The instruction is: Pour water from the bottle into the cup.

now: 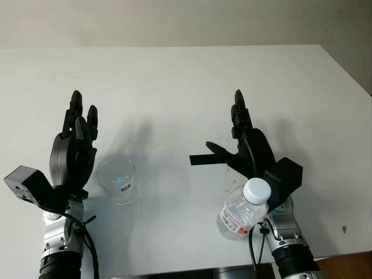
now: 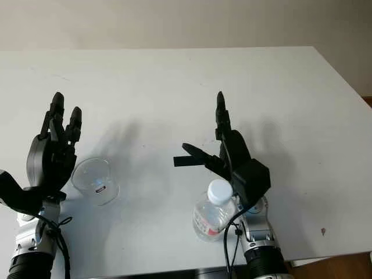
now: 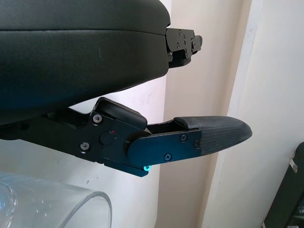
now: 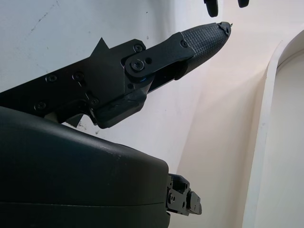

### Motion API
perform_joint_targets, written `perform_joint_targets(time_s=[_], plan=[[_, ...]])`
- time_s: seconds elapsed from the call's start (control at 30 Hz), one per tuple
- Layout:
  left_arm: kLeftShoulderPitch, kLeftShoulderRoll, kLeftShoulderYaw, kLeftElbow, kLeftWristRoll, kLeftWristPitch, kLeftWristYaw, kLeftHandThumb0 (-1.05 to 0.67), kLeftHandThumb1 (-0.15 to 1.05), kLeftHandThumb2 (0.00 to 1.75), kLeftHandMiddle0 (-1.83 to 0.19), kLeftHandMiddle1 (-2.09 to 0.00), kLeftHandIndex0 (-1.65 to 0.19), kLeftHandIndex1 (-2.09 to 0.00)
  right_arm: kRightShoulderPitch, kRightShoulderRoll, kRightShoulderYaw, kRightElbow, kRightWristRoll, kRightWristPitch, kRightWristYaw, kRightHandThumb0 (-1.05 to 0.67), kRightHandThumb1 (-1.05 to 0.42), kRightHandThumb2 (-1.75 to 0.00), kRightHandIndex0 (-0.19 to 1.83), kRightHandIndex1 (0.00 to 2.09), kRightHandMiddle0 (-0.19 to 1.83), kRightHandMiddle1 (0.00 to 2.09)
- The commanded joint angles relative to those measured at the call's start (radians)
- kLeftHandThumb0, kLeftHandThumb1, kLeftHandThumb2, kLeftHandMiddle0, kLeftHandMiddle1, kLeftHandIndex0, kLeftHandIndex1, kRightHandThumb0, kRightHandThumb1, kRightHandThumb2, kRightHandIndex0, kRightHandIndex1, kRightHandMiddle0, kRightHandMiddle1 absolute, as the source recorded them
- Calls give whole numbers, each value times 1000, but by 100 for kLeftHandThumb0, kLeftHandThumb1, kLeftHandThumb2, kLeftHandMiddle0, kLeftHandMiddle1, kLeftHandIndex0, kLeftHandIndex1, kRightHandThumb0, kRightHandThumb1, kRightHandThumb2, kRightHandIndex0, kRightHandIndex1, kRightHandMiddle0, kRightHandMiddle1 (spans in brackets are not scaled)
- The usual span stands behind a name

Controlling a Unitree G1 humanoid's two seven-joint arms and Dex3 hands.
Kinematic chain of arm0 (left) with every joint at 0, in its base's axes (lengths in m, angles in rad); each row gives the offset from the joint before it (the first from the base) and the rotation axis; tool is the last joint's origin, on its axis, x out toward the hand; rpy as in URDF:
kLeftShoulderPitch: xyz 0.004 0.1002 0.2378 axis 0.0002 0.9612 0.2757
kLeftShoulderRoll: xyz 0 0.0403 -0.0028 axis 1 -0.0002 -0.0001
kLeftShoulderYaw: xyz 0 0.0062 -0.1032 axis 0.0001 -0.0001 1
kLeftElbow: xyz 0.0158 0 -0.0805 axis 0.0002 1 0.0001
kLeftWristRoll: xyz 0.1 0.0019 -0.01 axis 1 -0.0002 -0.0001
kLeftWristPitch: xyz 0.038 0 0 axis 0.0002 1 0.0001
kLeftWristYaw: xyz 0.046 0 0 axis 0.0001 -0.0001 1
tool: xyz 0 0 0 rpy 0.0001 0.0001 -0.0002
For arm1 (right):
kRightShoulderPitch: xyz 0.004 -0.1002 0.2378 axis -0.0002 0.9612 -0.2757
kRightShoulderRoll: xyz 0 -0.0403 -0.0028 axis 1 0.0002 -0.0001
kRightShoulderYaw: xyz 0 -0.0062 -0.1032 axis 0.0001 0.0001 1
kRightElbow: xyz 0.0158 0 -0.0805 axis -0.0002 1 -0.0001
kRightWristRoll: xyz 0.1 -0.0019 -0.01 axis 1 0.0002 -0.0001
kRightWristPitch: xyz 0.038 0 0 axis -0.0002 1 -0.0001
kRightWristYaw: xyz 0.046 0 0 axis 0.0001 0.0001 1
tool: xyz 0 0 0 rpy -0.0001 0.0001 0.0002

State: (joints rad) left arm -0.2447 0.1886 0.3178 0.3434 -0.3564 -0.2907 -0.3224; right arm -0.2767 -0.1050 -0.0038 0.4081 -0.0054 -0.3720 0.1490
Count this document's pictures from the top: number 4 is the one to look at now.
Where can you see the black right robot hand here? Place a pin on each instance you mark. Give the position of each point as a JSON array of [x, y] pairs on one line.
[[71, 178]]

